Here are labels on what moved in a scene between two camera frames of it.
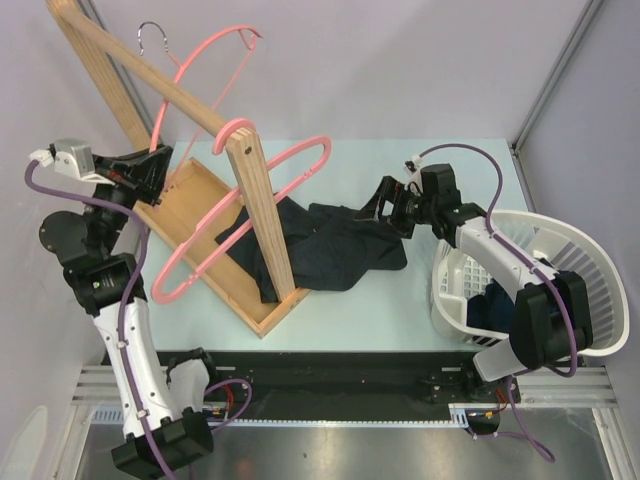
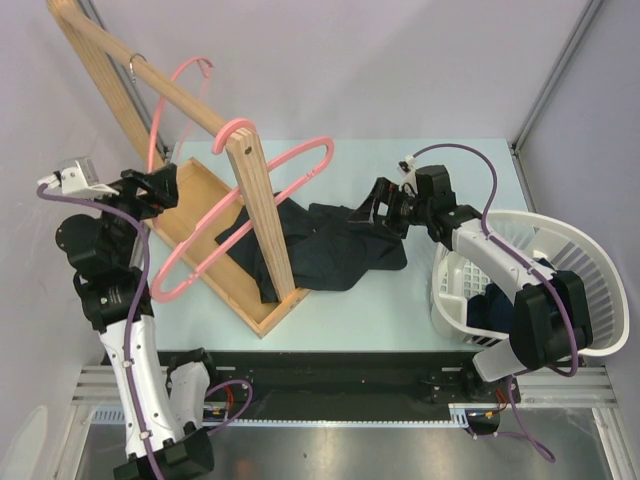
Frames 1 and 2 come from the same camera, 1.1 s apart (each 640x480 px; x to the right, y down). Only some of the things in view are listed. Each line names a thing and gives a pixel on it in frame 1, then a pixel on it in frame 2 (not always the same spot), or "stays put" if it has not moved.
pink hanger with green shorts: (246, 33) -> (206, 64)
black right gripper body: (419, 212) stays put
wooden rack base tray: (189, 215) stays put
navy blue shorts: (491, 311) stays put
